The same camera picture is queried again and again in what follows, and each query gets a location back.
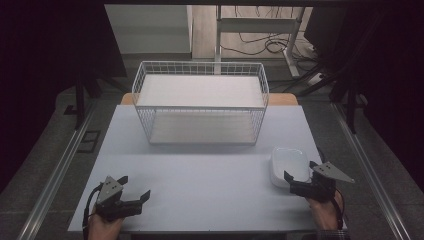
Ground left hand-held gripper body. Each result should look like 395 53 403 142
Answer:
94 175 144 222

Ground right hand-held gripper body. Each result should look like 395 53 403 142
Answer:
289 161 356 204

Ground white rectangular dish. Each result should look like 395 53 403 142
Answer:
268 146 312 189

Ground white wire basket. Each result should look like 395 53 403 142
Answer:
131 60 271 146

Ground person's left hand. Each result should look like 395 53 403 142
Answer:
87 207 125 240

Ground person's right hand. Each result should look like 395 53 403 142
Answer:
305 190 345 232

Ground black floor plate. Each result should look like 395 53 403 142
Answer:
76 129 102 154

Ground wooden table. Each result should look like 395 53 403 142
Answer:
119 92 300 107

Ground black stand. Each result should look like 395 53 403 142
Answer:
283 13 371 135
63 71 128 131

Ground white power strip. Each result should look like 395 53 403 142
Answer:
307 72 325 87

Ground dark curtain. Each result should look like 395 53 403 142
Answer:
333 4 424 193
0 0 128 194

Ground white cabinet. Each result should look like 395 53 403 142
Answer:
104 4 194 55

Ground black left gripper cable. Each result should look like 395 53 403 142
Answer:
81 184 103 240

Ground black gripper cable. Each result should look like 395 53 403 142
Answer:
332 187 345 231
81 184 103 240

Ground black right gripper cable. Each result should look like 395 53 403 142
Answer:
332 187 345 231

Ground aluminium floor rail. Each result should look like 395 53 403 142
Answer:
16 103 96 240
329 102 413 240

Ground black floor cables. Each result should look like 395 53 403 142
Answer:
220 5 321 73

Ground white metal desk frame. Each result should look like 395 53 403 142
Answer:
214 4 306 78

